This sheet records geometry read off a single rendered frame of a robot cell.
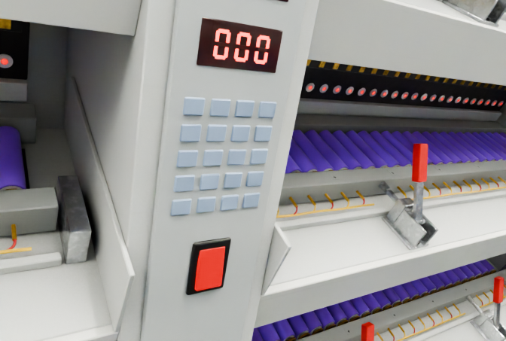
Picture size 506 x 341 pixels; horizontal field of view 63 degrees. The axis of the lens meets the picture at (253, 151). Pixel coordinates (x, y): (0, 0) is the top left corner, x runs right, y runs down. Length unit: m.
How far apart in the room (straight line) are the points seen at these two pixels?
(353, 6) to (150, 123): 0.14
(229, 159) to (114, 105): 0.07
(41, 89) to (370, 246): 0.31
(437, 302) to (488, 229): 0.18
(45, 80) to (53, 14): 0.20
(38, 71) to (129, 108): 0.19
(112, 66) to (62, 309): 0.14
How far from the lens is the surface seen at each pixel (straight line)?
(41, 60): 0.39
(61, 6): 0.20
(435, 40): 0.33
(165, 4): 0.20
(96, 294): 0.27
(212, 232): 0.24
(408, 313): 0.62
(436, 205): 0.49
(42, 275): 0.28
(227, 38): 0.21
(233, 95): 0.22
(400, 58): 0.32
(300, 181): 0.37
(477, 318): 0.72
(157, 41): 0.20
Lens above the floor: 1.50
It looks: 16 degrees down
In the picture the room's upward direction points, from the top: 10 degrees clockwise
